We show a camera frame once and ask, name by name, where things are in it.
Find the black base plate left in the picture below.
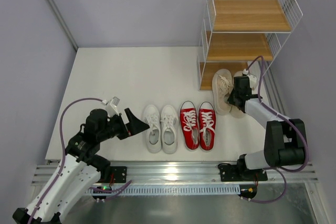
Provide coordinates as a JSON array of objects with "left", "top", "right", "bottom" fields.
[{"left": 99, "top": 166, "right": 127, "bottom": 184}]

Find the white slotted cable duct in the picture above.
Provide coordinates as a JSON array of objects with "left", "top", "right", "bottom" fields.
[{"left": 85, "top": 184, "right": 241, "bottom": 196}]

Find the white sneaker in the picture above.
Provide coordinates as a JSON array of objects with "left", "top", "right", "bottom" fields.
[
  {"left": 160, "top": 105, "right": 178, "bottom": 154},
  {"left": 143, "top": 104, "right": 162, "bottom": 154}
]

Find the red canvas sneaker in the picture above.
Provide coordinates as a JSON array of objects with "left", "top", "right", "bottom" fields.
[
  {"left": 198, "top": 102, "right": 216, "bottom": 151},
  {"left": 179, "top": 101, "right": 199, "bottom": 151}
]

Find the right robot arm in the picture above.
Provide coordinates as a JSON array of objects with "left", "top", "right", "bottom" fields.
[{"left": 228, "top": 75, "right": 309, "bottom": 179}]

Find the beige sneaker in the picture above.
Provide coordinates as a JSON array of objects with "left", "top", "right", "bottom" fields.
[
  {"left": 230, "top": 71, "right": 245, "bottom": 119},
  {"left": 212, "top": 69, "right": 233, "bottom": 115}
]

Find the aluminium corner post left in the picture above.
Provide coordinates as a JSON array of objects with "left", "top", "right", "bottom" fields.
[{"left": 45, "top": 0, "right": 79, "bottom": 51}]

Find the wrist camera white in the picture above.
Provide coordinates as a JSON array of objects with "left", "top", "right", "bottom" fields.
[
  {"left": 101, "top": 97, "right": 120, "bottom": 117},
  {"left": 242, "top": 69, "right": 259, "bottom": 90}
]

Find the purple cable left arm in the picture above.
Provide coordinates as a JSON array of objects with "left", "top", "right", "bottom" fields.
[{"left": 26, "top": 97, "right": 106, "bottom": 224}]

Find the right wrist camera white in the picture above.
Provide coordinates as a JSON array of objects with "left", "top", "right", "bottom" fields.
[{"left": 242, "top": 69, "right": 259, "bottom": 90}]

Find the aluminium rail front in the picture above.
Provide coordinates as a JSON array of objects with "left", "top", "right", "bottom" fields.
[{"left": 31, "top": 161, "right": 318, "bottom": 186}]

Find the aluminium rail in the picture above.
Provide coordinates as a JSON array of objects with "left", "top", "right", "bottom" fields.
[
  {"left": 263, "top": 61, "right": 289, "bottom": 116},
  {"left": 31, "top": 161, "right": 318, "bottom": 186}
]

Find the white wire wooden shoe shelf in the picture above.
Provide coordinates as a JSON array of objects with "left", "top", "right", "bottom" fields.
[{"left": 197, "top": 0, "right": 303, "bottom": 91}]

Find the aluminium rail right side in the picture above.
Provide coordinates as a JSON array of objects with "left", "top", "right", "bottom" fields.
[{"left": 263, "top": 61, "right": 289, "bottom": 116}]

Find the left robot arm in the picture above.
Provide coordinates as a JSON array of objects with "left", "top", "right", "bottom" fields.
[{"left": 13, "top": 109, "right": 149, "bottom": 223}]

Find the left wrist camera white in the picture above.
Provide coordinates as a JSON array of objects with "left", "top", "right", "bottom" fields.
[{"left": 101, "top": 97, "right": 120, "bottom": 117}]

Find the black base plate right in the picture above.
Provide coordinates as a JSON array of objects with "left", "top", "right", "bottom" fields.
[{"left": 217, "top": 163, "right": 268, "bottom": 182}]

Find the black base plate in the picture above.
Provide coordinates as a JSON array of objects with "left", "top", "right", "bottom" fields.
[
  {"left": 217, "top": 163, "right": 268, "bottom": 182},
  {"left": 99, "top": 166, "right": 127, "bottom": 184}
]

